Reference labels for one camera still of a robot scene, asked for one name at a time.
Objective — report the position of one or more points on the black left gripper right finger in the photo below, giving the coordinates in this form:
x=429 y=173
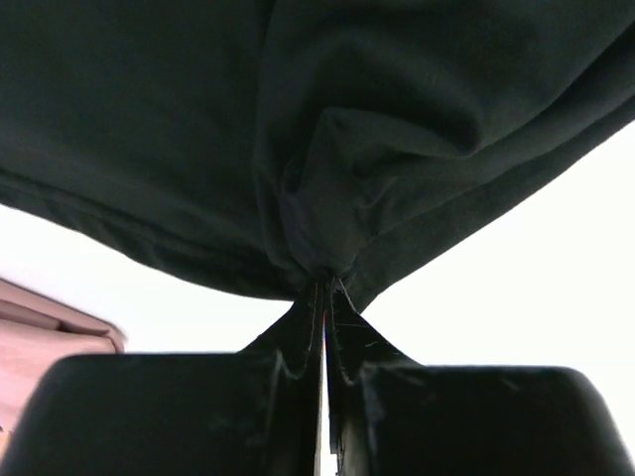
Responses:
x=390 y=415

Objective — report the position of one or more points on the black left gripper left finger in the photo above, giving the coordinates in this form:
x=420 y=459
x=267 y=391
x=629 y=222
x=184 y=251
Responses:
x=252 y=412

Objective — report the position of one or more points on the black t shirt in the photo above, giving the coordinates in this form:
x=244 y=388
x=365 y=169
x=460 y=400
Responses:
x=253 y=146

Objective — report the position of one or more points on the folded pink t shirt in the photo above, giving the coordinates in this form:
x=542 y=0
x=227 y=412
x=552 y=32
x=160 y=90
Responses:
x=36 y=332

